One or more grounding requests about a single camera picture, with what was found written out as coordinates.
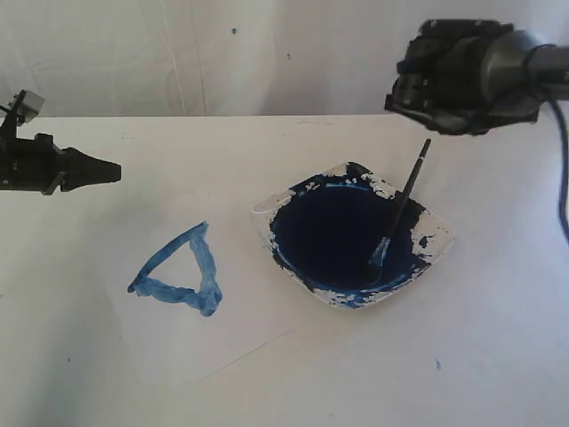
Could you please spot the white square paint dish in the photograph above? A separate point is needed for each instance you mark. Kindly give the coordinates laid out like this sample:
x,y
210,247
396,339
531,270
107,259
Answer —
x,y
322,232

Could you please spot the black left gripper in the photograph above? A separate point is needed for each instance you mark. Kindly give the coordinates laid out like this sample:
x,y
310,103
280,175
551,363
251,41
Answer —
x,y
36,165

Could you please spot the white paper sheet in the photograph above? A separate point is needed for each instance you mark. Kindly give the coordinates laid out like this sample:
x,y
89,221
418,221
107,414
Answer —
x,y
193,286

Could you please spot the black paintbrush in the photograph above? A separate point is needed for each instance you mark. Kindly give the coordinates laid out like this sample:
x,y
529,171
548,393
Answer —
x,y
376,261

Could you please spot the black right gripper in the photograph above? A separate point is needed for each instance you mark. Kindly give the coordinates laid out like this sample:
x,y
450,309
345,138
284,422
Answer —
x,y
439,79

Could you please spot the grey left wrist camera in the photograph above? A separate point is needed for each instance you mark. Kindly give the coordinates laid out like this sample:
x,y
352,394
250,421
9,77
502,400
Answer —
x,y
27,106

